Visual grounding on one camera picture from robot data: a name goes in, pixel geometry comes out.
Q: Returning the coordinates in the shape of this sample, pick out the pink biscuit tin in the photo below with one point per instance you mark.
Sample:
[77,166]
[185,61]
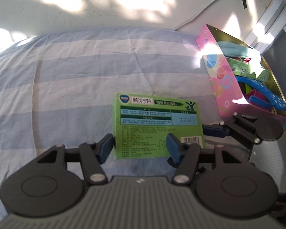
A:
[232,96]

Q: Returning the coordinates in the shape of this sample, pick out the light blue plush toy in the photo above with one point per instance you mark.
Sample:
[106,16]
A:
[238,51]

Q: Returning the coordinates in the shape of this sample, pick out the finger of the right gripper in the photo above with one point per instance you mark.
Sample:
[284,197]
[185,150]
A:
[240,127]

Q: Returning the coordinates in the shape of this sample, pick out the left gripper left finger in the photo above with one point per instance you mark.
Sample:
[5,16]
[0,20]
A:
[92,156]

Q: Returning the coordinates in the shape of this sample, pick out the striped blue bed sheet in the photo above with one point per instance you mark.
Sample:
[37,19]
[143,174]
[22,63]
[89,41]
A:
[59,88]

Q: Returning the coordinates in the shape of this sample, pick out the green snack packet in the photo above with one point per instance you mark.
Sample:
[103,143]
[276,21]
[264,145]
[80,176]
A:
[251,69]

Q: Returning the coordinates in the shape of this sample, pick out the white window frame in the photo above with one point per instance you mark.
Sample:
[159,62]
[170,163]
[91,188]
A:
[268,27]

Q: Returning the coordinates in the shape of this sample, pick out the green medicine box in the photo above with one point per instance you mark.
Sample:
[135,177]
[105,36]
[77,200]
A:
[141,124]

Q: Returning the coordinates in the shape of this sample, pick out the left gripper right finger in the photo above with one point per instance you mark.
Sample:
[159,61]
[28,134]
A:
[184,157]

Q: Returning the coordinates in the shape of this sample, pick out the blue polka-dot heart headband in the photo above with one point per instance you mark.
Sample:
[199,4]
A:
[274,101]

